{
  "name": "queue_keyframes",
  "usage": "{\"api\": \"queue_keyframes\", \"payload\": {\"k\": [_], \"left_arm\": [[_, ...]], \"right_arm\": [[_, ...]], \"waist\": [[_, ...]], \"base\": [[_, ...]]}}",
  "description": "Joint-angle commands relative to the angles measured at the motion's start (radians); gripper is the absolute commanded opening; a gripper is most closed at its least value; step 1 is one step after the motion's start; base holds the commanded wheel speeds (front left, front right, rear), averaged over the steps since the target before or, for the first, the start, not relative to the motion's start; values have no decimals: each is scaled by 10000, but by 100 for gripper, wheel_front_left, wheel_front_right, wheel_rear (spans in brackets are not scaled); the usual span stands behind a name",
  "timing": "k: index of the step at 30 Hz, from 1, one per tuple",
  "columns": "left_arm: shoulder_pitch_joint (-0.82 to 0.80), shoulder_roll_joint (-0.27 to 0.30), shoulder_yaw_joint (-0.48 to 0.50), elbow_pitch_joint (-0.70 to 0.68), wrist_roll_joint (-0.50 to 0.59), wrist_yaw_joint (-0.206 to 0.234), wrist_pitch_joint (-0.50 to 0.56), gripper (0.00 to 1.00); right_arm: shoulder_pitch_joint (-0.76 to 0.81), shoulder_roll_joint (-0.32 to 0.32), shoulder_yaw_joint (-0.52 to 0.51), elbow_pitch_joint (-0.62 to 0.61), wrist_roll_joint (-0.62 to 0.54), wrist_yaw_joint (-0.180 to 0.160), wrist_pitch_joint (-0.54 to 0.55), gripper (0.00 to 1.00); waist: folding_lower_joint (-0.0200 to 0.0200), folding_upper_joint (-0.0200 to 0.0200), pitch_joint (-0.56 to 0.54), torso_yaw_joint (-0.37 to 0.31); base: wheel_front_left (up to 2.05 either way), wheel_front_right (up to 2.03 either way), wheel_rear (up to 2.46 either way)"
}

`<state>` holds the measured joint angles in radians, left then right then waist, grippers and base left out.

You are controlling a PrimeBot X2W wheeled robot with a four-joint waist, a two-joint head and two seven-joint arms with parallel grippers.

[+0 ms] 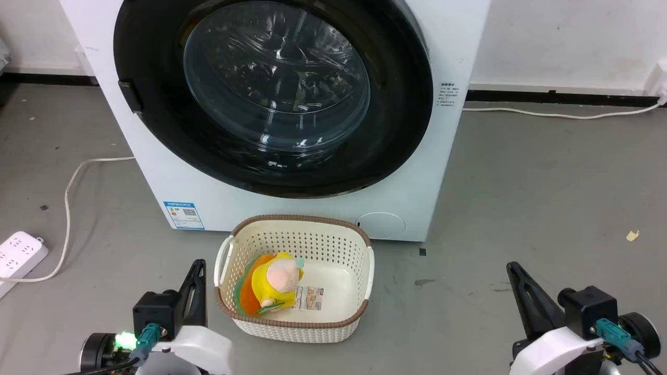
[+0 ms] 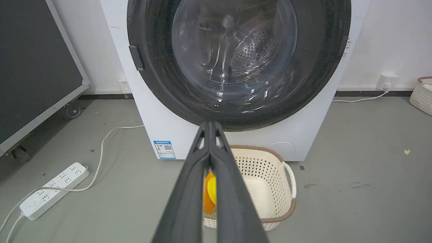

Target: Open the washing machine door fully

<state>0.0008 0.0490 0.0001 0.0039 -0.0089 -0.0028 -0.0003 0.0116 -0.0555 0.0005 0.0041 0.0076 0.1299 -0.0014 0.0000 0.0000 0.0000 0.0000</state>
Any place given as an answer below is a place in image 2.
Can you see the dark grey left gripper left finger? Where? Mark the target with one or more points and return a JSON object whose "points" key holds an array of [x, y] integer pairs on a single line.
{"points": [[189, 199]]}

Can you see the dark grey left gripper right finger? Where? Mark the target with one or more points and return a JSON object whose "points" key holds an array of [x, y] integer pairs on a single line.
{"points": [[233, 202]]}

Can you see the white front-load washing machine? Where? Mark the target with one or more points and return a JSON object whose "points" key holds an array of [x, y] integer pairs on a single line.
{"points": [[162, 111]]}

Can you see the round black washing machine door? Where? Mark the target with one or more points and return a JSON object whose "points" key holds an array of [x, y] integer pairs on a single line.
{"points": [[236, 57]]}

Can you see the orange and yellow toy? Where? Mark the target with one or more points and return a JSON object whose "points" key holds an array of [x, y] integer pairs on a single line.
{"points": [[210, 192]]}

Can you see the cream perforated laundry basket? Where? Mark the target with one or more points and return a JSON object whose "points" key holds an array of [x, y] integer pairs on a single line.
{"points": [[266, 182]]}

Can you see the blue energy label sticker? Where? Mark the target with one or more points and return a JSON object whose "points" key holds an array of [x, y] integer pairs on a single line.
{"points": [[164, 150]]}

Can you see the white power strip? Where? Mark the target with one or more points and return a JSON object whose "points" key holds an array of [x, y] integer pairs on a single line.
{"points": [[54, 190]]}

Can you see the white perforated basket brown rim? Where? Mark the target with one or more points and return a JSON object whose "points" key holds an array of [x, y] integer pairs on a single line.
{"points": [[422, 96]]}

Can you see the small white wall socket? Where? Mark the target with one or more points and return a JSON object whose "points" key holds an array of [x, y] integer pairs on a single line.
{"points": [[124, 86]]}

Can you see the white wall socket with plug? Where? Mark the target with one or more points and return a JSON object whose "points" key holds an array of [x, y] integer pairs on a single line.
{"points": [[386, 82]]}

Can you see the dark board on wheeled frame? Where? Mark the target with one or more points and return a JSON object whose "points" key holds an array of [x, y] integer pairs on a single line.
{"points": [[33, 64]]}

